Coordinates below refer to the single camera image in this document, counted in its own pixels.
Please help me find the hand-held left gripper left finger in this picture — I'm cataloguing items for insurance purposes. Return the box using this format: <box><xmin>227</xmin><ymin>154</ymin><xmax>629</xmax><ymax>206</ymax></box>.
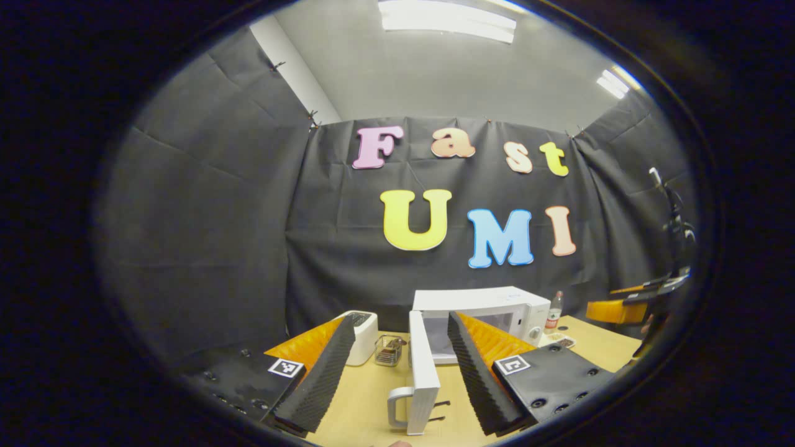
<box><xmin>177</xmin><ymin>314</ymin><xmax>358</xmax><ymax>435</ymax></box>

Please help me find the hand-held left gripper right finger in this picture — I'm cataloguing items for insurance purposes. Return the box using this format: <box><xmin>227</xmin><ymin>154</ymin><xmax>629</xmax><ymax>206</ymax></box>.
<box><xmin>446</xmin><ymin>310</ymin><xmax>620</xmax><ymax>436</ymax></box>

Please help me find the white microwave oven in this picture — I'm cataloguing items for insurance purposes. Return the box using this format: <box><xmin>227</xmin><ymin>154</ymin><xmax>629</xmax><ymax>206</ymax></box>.
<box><xmin>387</xmin><ymin>286</ymin><xmax>552</xmax><ymax>436</ymax></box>

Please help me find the clear bottle with red label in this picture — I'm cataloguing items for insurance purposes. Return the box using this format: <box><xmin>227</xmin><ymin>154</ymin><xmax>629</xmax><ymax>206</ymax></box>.
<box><xmin>545</xmin><ymin>291</ymin><xmax>564</xmax><ymax>333</ymax></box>

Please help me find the white toaster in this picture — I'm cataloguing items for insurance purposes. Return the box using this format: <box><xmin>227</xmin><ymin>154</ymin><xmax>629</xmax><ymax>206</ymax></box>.
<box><xmin>335</xmin><ymin>310</ymin><xmax>378</xmax><ymax>366</ymax></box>

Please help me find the black backdrop cloth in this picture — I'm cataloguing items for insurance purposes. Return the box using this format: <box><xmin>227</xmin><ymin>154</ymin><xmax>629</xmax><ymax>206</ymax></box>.
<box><xmin>99</xmin><ymin>28</ymin><xmax>699</xmax><ymax>373</ymax></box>

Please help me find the small ceiling light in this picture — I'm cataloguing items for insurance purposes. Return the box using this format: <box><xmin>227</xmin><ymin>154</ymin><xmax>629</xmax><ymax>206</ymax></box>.
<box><xmin>596</xmin><ymin>65</ymin><xmax>640</xmax><ymax>100</ymax></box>

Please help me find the long ceiling light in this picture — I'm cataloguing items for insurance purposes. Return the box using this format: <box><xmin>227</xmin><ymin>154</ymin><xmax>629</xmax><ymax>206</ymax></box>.
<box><xmin>378</xmin><ymin>0</ymin><xmax>517</xmax><ymax>44</ymax></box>

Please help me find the small wire basket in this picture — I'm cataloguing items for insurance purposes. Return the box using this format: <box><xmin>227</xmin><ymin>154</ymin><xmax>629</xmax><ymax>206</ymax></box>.
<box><xmin>374</xmin><ymin>334</ymin><xmax>409</xmax><ymax>368</ymax></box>

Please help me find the dark stand with cables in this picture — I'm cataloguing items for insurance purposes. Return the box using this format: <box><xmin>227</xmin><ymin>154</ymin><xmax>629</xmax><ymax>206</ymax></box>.
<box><xmin>648</xmin><ymin>166</ymin><xmax>697</xmax><ymax>274</ymax></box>

